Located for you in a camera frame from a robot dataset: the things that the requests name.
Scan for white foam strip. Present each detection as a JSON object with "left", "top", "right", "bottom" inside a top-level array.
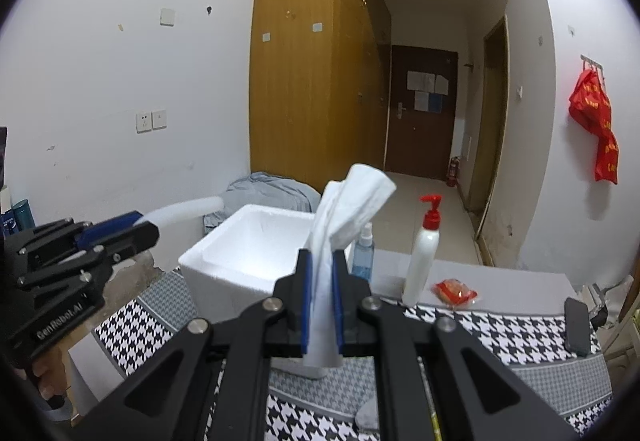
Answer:
[{"left": 134, "top": 196, "right": 224, "bottom": 230}]

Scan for wooden wardrobe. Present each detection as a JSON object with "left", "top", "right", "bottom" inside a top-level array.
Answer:
[{"left": 250, "top": 0, "right": 392, "bottom": 190}]

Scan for white wall switch plate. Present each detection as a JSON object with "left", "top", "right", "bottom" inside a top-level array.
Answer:
[{"left": 160, "top": 8, "right": 176, "bottom": 27}]

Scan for houndstooth table runner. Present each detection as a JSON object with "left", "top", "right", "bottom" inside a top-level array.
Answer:
[{"left": 92, "top": 270, "right": 612, "bottom": 440}]

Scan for grey-blue cloth bundle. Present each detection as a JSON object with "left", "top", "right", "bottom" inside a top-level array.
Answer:
[{"left": 203, "top": 172, "right": 321, "bottom": 234}]

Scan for blue spray bottle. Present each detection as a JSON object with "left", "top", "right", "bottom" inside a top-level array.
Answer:
[{"left": 352, "top": 222, "right": 374, "bottom": 282}]

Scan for white pump bottle red top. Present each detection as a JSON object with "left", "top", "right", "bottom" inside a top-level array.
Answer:
[{"left": 401, "top": 194, "right": 442, "bottom": 307}]

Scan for person's left hand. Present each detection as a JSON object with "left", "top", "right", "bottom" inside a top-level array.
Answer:
[{"left": 32, "top": 347, "right": 67, "bottom": 400}]

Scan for red hanging bags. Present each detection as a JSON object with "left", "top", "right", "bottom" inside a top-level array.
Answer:
[{"left": 568, "top": 68, "right": 620, "bottom": 184}]

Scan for dark brown entrance door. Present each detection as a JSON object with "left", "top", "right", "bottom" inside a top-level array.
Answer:
[{"left": 385, "top": 45, "right": 459, "bottom": 180}]

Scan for red fire extinguisher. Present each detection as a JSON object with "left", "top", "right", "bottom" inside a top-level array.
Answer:
[{"left": 446, "top": 156, "right": 460, "bottom": 188}]

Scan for brown side door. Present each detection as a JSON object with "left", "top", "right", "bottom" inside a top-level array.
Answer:
[{"left": 466, "top": 18, "right": 509, "bottom": 218}]

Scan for black smartphone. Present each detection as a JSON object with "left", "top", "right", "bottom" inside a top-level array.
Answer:
[{"left": 564, "top": 298, "right": 591, "bottom": 357}]

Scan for white tissue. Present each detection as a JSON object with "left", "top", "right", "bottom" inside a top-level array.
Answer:
[{"left": 303, "top": 164, "right": 396, "bottom": 369}]

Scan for wall coat hook rail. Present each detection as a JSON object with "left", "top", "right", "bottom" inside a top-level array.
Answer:
[{"left": 580, "top": 54, "right": 603, "bottom": 74}]

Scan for wall socket pair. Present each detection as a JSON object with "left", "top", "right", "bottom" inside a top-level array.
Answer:
[{"left": 136, "top": 110, "right": 167, "bottom": 134}]

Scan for white styrofoam box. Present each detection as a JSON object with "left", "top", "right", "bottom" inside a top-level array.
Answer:
[{"left": 177, "top": 203, "right": 354, "bottom": 381}]

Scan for red snack packet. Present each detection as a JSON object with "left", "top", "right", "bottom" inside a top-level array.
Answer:
[{"left": 433, "top": 279, "right": 477, "bottom": 308}]

